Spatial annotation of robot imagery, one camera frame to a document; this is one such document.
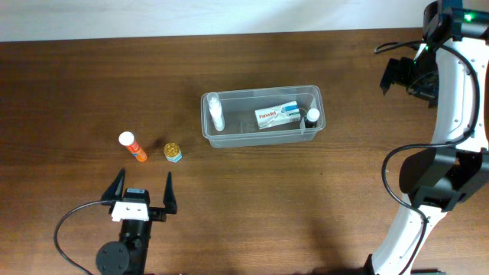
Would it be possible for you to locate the white translucent spray bottle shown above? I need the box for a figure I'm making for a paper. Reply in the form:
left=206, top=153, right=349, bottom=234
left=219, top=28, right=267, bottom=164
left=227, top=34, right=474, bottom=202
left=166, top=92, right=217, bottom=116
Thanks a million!
left=206, top=92, right=225, bottom=131

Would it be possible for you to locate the clear plastic container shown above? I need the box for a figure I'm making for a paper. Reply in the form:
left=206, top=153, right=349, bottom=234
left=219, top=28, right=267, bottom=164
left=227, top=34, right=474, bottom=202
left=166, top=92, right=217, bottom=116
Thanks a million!
left=201, top=85, right=325, bottom=148

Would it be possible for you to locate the white Panadol medicine box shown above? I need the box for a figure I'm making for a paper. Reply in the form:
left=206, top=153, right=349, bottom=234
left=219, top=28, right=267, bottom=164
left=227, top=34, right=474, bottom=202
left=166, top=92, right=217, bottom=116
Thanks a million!
left=254, top=101, right=301, bottom=130

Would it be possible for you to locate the orange tube white cap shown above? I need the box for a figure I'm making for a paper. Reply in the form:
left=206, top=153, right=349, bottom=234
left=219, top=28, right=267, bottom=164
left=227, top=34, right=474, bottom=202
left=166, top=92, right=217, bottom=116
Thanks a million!
left=118, top=131, right=147, bottom=162

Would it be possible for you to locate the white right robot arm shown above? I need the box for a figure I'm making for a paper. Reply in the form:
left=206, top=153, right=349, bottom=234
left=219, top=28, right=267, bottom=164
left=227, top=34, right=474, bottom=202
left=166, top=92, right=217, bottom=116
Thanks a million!
left=361, top=0, right=488, bottom=274

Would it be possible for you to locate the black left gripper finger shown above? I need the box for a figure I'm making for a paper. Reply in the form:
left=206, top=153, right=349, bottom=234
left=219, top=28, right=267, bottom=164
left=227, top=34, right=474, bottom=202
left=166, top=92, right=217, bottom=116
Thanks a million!
left=163, top=172, right=177, bottom=215
left=101, top=168, right=125, bottom=201

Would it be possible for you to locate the small jar gold lid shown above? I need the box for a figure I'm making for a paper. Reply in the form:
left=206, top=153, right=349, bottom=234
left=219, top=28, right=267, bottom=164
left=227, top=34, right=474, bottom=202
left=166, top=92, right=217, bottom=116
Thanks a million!
left=164, top=142, right=182, bottom=163

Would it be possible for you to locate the black left camera cable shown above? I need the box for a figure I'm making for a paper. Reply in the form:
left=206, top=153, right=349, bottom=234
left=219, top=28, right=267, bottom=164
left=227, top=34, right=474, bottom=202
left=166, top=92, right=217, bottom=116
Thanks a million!
left=53, top=199, right=112, bottom=275

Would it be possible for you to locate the dark bottle white cap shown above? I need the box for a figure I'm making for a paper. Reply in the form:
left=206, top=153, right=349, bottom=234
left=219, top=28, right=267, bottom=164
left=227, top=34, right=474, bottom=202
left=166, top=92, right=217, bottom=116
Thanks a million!
left=304, top=108, right=320, bottom=128

